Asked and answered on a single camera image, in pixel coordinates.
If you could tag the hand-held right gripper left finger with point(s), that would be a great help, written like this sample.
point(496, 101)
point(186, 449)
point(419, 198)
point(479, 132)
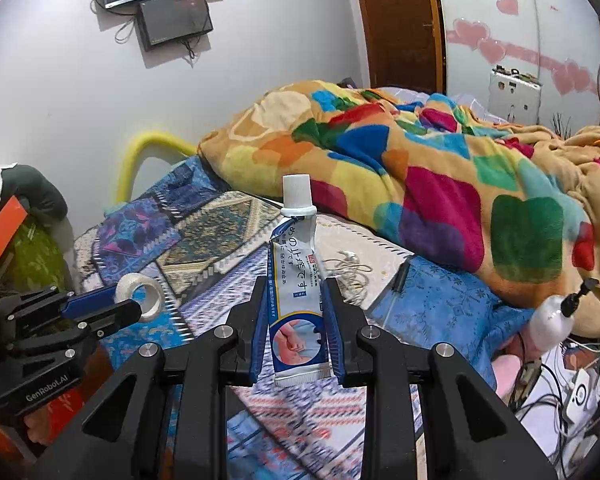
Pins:
point(260, 332)

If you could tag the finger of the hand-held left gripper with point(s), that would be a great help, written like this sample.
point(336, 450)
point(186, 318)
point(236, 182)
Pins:
point(87, 302)
point(117, 315)

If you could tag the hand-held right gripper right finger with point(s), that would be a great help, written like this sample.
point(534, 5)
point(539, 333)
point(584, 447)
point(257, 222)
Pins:
point(331, 332)

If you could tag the white tape roll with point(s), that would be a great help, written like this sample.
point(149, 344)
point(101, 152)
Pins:
point(155, 305)

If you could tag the white blue ointment tube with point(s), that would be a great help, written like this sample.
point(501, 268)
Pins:
point(295, 280)

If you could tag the bed with blue sheet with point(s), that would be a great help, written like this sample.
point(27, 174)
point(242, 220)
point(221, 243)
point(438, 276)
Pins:
point(205, 240)

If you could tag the orange box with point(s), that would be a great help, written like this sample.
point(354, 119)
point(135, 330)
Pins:
point(7, 230)

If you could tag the blue floral cloth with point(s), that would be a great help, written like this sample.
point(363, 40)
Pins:
point(440, 305)

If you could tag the dark grey cushion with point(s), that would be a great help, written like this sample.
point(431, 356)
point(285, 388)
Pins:
point(40, 190)

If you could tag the yellow foam tube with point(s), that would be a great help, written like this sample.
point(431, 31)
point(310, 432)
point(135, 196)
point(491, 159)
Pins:
point(130, 152)

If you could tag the pink plush item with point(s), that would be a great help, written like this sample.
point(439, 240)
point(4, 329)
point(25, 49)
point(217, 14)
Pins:
point(510, 367)

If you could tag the colourful patchwork blanket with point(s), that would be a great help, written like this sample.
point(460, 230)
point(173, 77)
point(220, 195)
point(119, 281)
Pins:
point(430, 170)

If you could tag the white spray bottle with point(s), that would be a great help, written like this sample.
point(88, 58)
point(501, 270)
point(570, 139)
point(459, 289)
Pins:
point(552, 317)

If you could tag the white charger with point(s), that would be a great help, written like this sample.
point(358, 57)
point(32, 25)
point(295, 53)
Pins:
point(577, 395)

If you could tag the black box under television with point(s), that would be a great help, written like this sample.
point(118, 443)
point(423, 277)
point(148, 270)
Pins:
point(177, 20)

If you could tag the white box with switches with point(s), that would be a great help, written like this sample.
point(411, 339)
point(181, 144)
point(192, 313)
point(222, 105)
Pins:
point(515, 95)

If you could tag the brown wooden door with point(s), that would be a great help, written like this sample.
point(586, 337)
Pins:
point(400, 25)

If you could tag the row of pink heart stickers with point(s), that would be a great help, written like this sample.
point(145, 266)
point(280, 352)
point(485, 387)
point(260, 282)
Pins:
point(505, 52)

